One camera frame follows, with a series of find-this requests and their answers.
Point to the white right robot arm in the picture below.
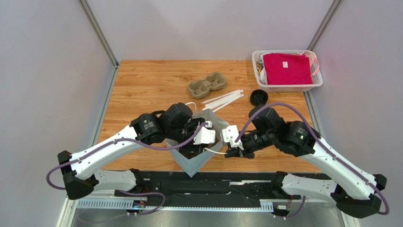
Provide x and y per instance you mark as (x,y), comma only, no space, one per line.
(353,191)

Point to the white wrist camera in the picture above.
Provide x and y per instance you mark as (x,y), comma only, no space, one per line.
(229,135)
(206,135)

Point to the white straw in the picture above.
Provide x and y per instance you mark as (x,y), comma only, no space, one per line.
(222,96)
(220,107)
(223,103)
(218,100)

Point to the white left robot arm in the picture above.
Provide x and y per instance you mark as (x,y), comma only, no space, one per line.
(82,171)

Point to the cardboard cup carrier tray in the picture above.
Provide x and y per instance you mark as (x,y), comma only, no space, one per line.
(201,88)

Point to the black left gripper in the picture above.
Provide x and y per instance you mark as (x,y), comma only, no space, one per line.
(186,148)

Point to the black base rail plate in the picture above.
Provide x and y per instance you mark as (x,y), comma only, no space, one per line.
(209,189)

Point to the stack of black lids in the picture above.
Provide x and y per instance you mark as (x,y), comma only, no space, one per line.
(258,97)

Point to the left aluminium corner post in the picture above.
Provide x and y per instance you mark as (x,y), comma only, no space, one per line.
(88,12)

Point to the pink folded cloth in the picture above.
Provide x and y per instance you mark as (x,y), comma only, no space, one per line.
(287,69)

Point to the right aluminium corner post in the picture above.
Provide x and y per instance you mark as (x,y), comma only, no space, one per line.
(326,21)

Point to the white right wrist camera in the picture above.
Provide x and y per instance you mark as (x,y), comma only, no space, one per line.
(229,135)

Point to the aluminium corner post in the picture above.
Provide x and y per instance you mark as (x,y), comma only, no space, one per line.
(88,12)
(326,21)

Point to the white plastic basket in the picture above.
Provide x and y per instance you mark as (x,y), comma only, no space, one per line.
(261,78)

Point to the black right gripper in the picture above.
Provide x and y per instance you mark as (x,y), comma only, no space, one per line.
(238,151)

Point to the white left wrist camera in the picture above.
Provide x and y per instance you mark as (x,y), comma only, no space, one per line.
(206,135)

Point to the light blue paper bag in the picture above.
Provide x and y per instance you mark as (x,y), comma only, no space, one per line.
(191,158)

